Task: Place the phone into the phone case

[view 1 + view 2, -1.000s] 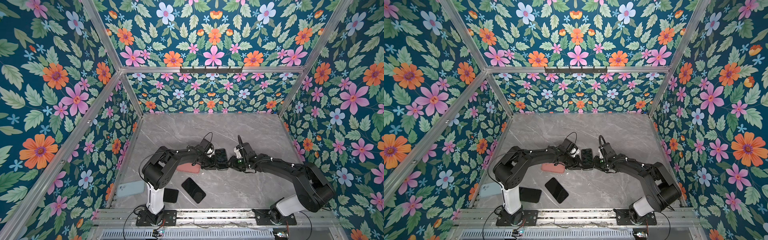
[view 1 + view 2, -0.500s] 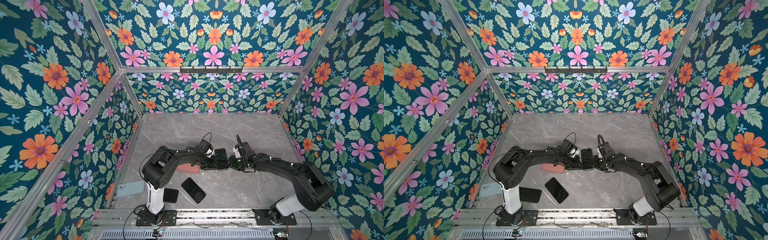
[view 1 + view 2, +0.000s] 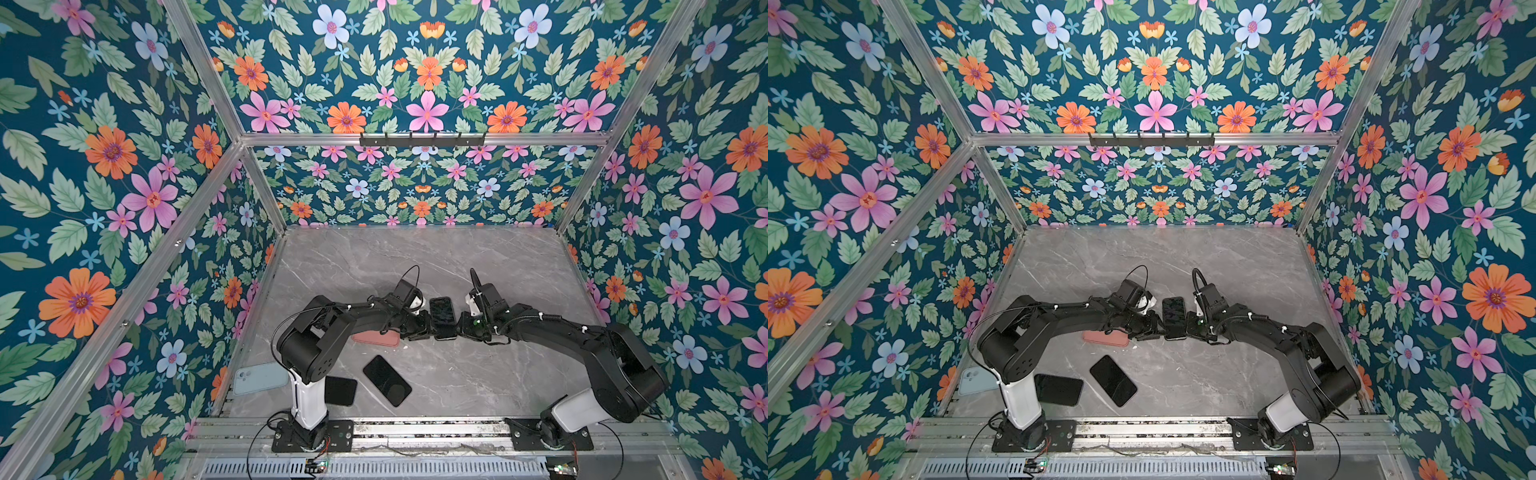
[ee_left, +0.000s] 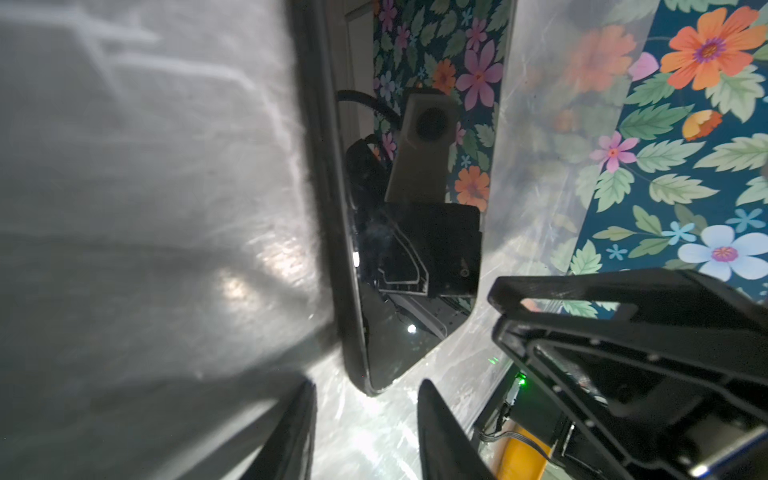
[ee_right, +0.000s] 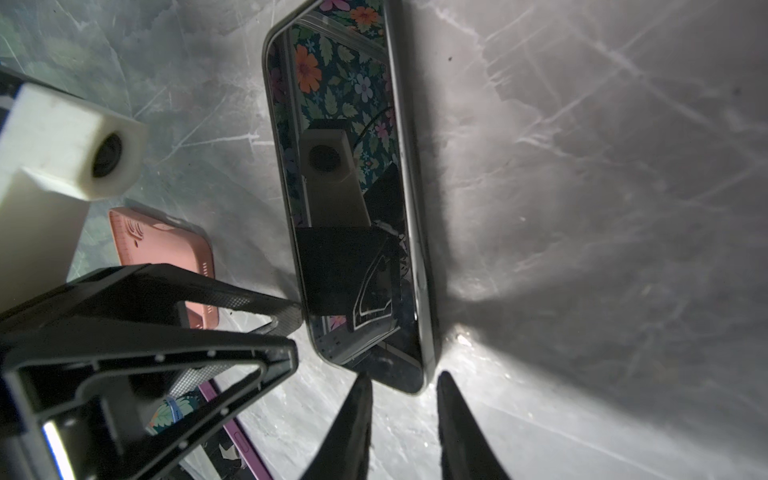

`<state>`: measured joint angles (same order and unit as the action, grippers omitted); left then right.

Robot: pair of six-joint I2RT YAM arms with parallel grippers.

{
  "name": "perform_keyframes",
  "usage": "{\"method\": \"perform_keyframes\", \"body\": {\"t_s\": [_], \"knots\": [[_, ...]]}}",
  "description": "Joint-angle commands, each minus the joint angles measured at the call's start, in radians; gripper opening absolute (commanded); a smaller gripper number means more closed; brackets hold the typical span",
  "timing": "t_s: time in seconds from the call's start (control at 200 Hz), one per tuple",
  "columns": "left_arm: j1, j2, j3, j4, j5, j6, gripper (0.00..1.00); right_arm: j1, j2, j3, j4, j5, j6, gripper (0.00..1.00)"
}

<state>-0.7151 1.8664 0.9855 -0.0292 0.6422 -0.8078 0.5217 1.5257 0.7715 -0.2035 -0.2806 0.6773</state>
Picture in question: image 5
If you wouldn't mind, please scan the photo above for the pink phone case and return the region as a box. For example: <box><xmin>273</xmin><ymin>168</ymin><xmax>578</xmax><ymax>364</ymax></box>
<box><xmin>107</xmin><ymin>206</ymin><xmax>221</xmax><ymax>331</ymax></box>

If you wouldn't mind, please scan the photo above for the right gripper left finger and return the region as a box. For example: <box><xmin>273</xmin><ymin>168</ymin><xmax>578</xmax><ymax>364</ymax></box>
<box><xmin>302</xmin><ymin>373</ymin><xmax>373</xmax><ymax>480</ymax></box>

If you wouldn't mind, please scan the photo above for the purple-edged phone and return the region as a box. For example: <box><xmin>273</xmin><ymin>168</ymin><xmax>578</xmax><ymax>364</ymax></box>
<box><xmin>146</xmin><ymin>381</ymin><xmax>273</xmax><ymax>479</ymax></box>

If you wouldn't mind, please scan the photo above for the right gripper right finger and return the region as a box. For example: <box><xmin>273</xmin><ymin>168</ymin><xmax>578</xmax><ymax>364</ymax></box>
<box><xmin>436</xmin><ymin>371</ymin><xmax>510</xmax><ymax>479</ymax></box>

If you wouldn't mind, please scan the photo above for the silver-edged black phone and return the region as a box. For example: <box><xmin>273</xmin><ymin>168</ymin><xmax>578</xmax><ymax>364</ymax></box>
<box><xmin>263</xmin><ymin>1</ymin><xmax>438</xmax><ymax>395</ymax></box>

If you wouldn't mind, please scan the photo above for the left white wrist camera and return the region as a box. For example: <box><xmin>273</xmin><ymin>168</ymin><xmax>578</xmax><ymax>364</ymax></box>
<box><xmin>1</xmin><ymin>82</ymin><xmax>148</xmax><ymax>310</ymax></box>

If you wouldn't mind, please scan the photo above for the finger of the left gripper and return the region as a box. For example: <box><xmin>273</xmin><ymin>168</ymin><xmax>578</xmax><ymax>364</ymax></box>
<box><xmin>1</xmin><ymin>333</ymin><xmax>298</xmax><ymax>479</ymax></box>
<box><xmin>1</xmin><ymin>264</ymin><xmax>301</xmax><ymax>354</ymax></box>

